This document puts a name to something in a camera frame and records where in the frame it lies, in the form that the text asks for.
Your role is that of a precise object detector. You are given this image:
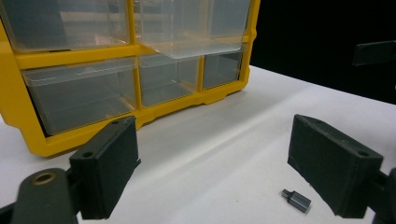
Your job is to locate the grey adapter plug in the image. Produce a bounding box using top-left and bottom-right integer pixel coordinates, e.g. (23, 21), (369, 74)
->
(280, 188), (312, 215)

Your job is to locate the small clear plastic drawer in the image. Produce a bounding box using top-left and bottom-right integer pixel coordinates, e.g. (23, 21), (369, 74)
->
(138, 53), (200, 108)
(203, 50), (244, 91)

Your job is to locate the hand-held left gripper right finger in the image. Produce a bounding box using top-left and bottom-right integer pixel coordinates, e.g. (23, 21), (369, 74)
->
(287, 113), (389, 219)

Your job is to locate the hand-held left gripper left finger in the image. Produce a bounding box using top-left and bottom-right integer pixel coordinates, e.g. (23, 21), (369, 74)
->
(66, 115), (142, 220)

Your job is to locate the large clear plastic drawer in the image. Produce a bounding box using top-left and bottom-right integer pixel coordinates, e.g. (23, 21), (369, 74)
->
(134, 0), (252, 60)
(0, 0), (131, 53)
(21, 56), (138, 136)

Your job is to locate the yellow plastic drawer cabinet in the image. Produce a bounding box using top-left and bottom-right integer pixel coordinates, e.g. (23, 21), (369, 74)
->
(0, 0), (262, 158)

